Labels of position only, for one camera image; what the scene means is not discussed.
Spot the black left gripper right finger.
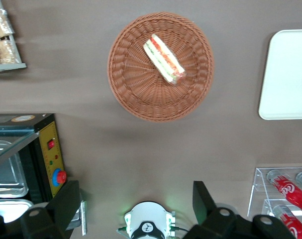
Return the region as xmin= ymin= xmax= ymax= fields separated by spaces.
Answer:
xmin=188 ymin=180 xmax=243 ymax=239

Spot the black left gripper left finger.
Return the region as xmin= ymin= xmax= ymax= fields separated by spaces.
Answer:
xmin=20 ymin=180 xmax=81 ymax=239

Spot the triangle sandwich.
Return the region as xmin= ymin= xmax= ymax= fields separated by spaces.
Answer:
xmin=142 ymin=33 xmax=186 ymax=87

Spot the round brown wicker basket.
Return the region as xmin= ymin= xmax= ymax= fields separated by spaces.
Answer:
xmin=107 ymin=11 xmax=215 ymax=123

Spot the cream plastic tray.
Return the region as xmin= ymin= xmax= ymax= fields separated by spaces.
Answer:
xmin=258 ymin=29 xmax=302 ymax=120

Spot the steel food pan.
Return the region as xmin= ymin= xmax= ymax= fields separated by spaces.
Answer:
xmin=0 ymin=140 xmax=29 ymax=199
xmin=0 ymin=198 xmax=34 ymax=224

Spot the clear acrylic bottle rack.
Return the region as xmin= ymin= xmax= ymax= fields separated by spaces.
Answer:
xmin=247 ymin=167 xmax=302 ymax=239

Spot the black glass food warmer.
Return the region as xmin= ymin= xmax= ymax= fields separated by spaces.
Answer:
xmin=0 ymin=113 xmax=88 ymax=237

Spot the clear bag of snacks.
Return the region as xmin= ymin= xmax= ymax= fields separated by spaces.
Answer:
xmin=0 ymin=39 xmax=19 ymax=65
xmin=0 ymin=7 xmax=15 ymax=40

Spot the grey wire snack rack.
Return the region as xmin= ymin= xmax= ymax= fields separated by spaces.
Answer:
xmin=0 ymin=0 xmax=27 ymax=73

